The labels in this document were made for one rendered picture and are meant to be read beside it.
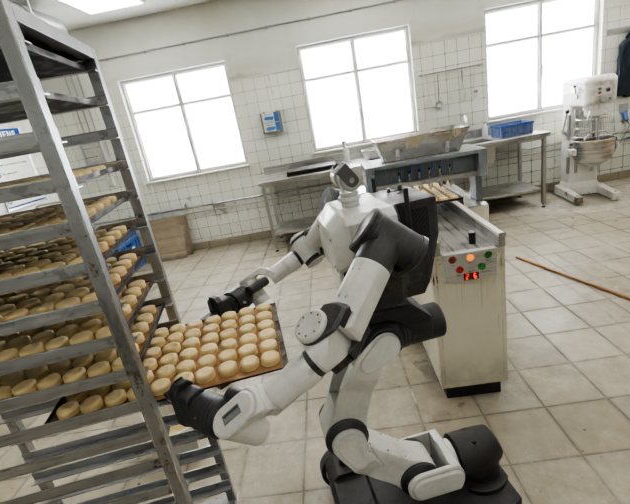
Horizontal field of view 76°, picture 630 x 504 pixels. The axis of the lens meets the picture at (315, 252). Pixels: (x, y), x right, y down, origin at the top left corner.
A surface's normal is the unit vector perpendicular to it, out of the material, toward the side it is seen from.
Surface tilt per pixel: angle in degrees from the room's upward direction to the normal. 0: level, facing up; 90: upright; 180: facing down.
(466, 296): 90
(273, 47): 90
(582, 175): 90
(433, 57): 90
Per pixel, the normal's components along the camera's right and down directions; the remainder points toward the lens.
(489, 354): -0.02, 0.33
